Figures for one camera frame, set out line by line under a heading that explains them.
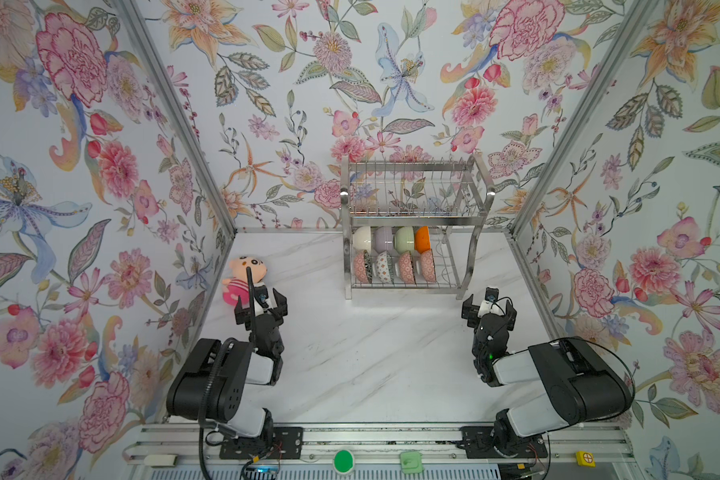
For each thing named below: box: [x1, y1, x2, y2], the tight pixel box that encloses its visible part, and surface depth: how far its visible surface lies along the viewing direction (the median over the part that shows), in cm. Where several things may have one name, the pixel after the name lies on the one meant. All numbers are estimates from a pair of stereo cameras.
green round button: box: [334, 450, 353, 473], surface depth 65 cm
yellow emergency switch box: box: [576, 451, 597, 468], surface depth 73 cm
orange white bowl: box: [415, 226, 431, 254], surface depth 105 cm
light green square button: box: [400, 451, 423, 474], surface depth 72 cm
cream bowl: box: [353, 226, 371, 251], surface depth 106 cm
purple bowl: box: [373, 226, 394, 253], surface depth 104 cm
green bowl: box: [394, 226, 414, 255], surface depth 105 cm
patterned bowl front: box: [354, 250, 373, 283], surface depth 97 cm
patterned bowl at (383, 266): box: [376, 250, 391, 283], surface depth 97 cm
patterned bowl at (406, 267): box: [399, 251, 415, 284], surface depth 97 cm
